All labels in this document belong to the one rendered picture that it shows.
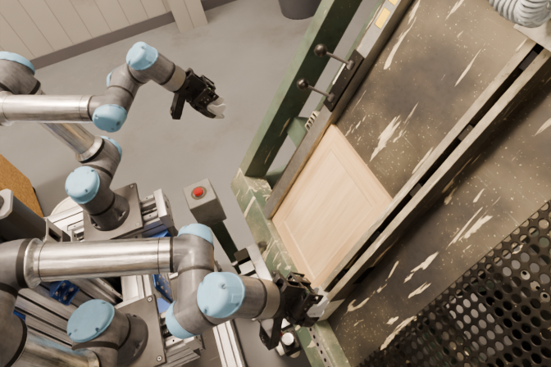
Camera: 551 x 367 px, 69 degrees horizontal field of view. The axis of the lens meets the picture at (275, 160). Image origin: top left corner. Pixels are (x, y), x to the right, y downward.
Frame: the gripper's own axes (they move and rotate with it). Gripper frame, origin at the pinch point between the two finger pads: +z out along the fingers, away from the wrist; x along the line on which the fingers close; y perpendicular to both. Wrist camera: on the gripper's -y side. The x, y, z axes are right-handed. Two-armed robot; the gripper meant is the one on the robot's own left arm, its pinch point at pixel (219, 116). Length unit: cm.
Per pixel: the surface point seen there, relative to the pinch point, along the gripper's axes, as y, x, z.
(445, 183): 43, -56, 15
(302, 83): 28.1, -7.1, 5.7
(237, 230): -78, 38, 112
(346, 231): 11, -44, 32
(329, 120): 26.7, -13.3, 20.1
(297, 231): -7.9, -29.0, 39.8
